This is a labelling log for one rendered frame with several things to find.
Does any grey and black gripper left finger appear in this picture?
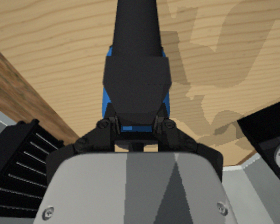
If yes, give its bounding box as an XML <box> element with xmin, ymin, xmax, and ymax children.
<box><xmin>45</xmin><ymin>103</ymin><xmax>121</xmax><ymax>186</ymax></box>

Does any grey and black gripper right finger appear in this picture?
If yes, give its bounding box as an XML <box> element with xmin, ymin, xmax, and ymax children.
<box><xmin>151</xmin><ymin>103</ymin><xmax>224</xmax><ymax>183</ymax></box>

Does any black round disk with center stud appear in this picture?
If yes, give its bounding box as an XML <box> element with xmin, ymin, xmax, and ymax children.
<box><xmin>117</xmin><ymin>145</ymin><xmax>129</xmax><ymax>150</ymax></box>

